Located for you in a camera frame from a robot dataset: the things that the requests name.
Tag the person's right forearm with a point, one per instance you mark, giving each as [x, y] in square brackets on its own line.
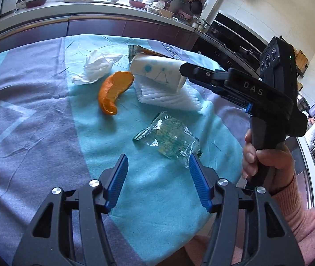
[309, 221]

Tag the person's right hand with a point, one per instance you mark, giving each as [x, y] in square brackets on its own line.
[282, 166]

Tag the white constellation paper cup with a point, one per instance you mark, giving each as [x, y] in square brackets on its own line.
[157, 69]

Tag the person's pink sweater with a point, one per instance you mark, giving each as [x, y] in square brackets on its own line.
[193, 249]

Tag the dark red bowl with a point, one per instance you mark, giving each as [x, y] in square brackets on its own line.
[36, 2]

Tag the white ceramic bowl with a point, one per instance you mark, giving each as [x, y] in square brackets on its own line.
[165, 11]

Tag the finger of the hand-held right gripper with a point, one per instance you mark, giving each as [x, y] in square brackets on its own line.
[201, 74]

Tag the red dish bowl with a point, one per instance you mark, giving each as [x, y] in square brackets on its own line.
[138, 3]

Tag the teal grey printed blanket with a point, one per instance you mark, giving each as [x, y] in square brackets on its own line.
[49, 116]

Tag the hanging black frying pan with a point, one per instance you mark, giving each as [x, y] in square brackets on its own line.
[196, 6]

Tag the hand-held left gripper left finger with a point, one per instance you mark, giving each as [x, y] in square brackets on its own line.
[115, 185]

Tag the gold snack wrapper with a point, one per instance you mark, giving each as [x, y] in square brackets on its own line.
[136, 52]

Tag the black built-in oven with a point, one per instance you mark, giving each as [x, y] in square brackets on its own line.
[235, 38]

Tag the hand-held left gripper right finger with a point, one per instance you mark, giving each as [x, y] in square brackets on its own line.
[200, 183]

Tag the brown kitchen base cabinets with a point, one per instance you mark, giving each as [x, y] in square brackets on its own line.
[96, 27]

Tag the white foam net wrap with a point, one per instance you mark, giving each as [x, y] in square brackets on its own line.
[168, 99]

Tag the white tissue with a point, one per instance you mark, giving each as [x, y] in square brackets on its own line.
[96, 66]

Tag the clear plastic wrapper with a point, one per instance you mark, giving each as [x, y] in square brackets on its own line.
[168, 135]

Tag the orange peel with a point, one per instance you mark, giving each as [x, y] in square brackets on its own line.
[113, 91]

